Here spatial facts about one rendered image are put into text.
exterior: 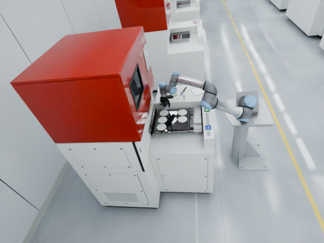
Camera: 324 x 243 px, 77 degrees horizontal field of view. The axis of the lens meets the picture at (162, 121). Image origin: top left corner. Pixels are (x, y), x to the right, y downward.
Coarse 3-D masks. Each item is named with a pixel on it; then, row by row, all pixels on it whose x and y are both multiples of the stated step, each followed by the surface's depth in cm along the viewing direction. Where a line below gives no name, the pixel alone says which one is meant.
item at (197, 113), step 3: (195, 111) 226; (198, 111) 225; (195, 114) 222; (198, 114) 222; (195, 117) 219; (198, 117) 218; (201, 117) 218; (195, 120) 216; (198, 120) 215; (201, 120) 214; (195, 132) 205; (198, 132) 205; (201, 132) 204
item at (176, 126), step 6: (186, 108) 229; (168, 114) 226; (174, 114) 225; (186, 114) 222; (168, 120) 219; (174, 120) 218; (156, 126) 215; (168, 126) 212; (174, 126) 211; (180, 126) 209; (186, 126) 208
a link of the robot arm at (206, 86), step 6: (174, 72) 201; (174, 78) 201; (180, 78) 198; (186, 78) 196; (192, 78) 196; (186, 84) 199; (192, 84) 194; (198, 84) 191; (204, 84) 187; (210, 84) 185; (204, 90) 190; (210, 90) 184; (216, 90) 186
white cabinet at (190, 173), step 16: (160, 160) 204; (176, 160) 201; (192, 160) 199; (208, 160) 196; (160, 176) 225; (176, 176) 222; (192, 176) 218; (208, 176) 215; (192, 192) 248; (208, 192) 238
